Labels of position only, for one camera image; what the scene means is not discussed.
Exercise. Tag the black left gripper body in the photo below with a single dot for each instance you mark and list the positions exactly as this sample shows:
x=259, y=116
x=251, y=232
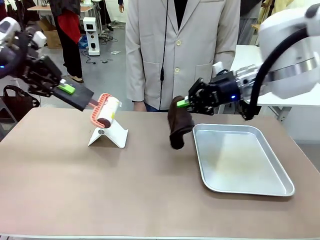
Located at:
x=40, y=75

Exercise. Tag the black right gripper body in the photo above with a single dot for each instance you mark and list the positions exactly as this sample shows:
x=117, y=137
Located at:
x=222, y=92

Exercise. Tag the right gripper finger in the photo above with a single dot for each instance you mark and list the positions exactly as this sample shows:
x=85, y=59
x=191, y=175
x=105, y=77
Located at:
x=184, y=104
x=197, y=90

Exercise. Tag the brown microfibre cloth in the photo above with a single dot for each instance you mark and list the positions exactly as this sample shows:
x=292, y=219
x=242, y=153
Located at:
x=178, y=122

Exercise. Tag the coral lint roller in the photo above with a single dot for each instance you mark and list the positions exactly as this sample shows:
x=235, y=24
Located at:
x=106, y=112

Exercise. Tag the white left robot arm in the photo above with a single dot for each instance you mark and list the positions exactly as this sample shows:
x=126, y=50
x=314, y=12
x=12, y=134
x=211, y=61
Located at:
x=11, y=45

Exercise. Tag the person's right forearm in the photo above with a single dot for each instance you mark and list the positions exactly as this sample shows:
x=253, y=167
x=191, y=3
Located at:
x=135, y=80

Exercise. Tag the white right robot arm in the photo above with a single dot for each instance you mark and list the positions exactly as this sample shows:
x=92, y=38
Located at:
x=287, y=55

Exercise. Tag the person's left forearm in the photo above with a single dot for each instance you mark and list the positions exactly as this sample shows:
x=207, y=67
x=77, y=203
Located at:
x=226, y=55

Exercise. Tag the person's right hand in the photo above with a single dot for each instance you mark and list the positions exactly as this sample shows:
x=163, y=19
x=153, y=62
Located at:
x=140, y=106

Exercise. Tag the person in beige jacket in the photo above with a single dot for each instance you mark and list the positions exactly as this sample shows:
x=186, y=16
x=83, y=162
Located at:
x=185, y=55

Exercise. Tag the cardboard box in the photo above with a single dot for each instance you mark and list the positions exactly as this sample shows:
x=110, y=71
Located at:
x=51, y=35

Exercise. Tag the bystander in red and black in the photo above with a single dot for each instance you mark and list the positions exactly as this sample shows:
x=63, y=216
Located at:
x=70, y=42

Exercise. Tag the white standing machine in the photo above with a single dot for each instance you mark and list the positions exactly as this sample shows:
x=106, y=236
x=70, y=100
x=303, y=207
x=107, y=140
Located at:
x=91, y=36

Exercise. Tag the paper sheet on floor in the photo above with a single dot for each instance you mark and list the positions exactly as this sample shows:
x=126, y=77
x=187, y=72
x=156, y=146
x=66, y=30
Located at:
x=115, y=52

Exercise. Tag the white bent roller stand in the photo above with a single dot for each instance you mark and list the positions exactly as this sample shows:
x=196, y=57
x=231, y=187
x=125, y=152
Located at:
x=112, y=136

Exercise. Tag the wooden background table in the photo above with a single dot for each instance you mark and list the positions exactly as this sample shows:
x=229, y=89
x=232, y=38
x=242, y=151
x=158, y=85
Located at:
x=43, y=8

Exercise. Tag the silver metal tray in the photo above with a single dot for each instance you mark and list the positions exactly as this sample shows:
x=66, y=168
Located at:
x=240, y=160

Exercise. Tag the bystander in black trousers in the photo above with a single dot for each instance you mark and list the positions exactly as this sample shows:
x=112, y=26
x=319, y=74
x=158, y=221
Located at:
x=107, y=15

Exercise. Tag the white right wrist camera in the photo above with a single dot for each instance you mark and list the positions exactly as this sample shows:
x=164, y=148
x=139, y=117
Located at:
x=217, y=68

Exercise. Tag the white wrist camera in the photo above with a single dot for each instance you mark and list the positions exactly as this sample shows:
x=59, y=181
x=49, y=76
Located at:
x=40, y=39
x=217, y=68

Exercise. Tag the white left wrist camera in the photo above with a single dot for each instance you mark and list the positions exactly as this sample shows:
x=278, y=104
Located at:
x=40, y=39

